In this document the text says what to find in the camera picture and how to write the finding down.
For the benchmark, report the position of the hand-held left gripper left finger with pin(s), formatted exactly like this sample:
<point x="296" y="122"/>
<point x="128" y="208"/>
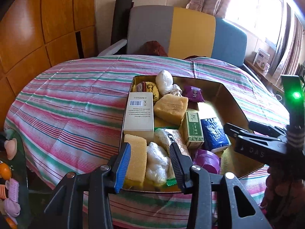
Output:
<point x="124" y="167"/>

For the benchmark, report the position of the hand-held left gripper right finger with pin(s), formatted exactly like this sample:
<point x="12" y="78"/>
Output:
<point x="177" y="164"/>

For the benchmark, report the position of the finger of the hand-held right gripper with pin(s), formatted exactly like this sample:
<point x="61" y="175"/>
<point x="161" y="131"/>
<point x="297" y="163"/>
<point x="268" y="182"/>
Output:
<point x="266" y="127"/>
<point x="236" y="130"/>

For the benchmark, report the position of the yellow sponge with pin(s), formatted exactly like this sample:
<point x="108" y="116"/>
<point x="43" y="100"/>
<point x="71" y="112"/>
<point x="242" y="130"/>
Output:
<point x="137" y="157"/>
<point x="170" y="108"/>

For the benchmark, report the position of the large white plastic bag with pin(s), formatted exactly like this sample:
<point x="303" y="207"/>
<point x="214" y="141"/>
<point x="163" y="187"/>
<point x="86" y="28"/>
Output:
<point x="156" y="164"/>

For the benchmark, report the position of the blue tissue pack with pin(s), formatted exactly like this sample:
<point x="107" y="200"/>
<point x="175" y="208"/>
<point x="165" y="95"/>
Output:
<point x="213" y="134"/>

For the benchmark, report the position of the gold tin box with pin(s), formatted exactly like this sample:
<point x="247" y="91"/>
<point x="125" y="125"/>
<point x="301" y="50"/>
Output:
<point x="240" y="164"/>

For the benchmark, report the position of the large purple snack packet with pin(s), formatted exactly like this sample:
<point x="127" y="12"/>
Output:
<point x="207" y="159"/>

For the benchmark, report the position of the green-edged cracker packet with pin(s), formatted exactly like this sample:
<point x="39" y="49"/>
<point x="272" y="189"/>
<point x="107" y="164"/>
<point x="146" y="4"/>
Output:
<point x="164" y="137"/>

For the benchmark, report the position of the green tea box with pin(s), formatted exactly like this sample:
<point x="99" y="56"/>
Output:
<point x="193" y="128"/>

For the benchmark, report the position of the white cardboard box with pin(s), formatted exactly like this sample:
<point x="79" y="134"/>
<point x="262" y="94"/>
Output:
<point x="138" y="119"/>

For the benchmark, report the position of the small purple snack packet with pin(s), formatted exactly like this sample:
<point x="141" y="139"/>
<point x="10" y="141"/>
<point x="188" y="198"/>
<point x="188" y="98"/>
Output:
<point x="194" y="93"/>

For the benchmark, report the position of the small knotted white bag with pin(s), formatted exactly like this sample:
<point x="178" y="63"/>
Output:
<point x="176" y="90"/>

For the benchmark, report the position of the yellow snack packet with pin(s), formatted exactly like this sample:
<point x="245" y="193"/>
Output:
<point x="149" y="88"/>

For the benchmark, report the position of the round white plastic bag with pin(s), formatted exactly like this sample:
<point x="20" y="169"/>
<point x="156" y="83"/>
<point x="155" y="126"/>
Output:
<point x="164" y="81"/>

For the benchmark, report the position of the wooden side table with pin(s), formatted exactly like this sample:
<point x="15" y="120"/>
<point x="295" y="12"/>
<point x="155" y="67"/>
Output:
<point x="264" y="78"/>

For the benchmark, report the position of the white carton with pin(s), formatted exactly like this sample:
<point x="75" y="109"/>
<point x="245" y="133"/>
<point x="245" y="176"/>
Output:
<point x="261" y="58"/>

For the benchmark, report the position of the striped tablecloth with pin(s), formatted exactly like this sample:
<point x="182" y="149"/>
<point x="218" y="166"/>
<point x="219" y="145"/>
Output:
<point x="71" y="112"/>

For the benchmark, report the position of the long pink curtain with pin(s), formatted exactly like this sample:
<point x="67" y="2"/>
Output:
<point x="290" y="47"/>

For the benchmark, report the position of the grey yellow blue sofa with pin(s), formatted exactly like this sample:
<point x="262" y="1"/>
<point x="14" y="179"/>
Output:
<point x="190" y="33"/>

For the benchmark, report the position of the pink hair roller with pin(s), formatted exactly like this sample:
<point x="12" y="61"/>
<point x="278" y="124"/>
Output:
<point x="12" y="190"/>

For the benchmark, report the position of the dark red cushion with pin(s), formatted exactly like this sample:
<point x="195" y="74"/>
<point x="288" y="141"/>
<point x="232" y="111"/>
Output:
<point x="154" y="49"/>

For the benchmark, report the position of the pink heart-shaped item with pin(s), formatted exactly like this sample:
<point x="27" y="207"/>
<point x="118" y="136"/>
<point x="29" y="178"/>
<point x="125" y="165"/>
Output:
<point x="10" y="149"/>

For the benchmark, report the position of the orange small item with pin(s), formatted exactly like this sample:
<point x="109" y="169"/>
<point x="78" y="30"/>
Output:
<point x="4" y="170"/>

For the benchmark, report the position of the window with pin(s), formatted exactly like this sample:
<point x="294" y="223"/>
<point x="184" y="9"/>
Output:
<point x="250" y="4"/>

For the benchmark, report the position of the black rolled mat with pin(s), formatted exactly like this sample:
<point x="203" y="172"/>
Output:
<point x="121" y="21"/>

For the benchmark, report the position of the wooden wardrobe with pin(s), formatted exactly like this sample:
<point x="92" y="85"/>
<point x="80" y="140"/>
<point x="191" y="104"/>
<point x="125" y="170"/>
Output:
<point x="47" y="28"/>

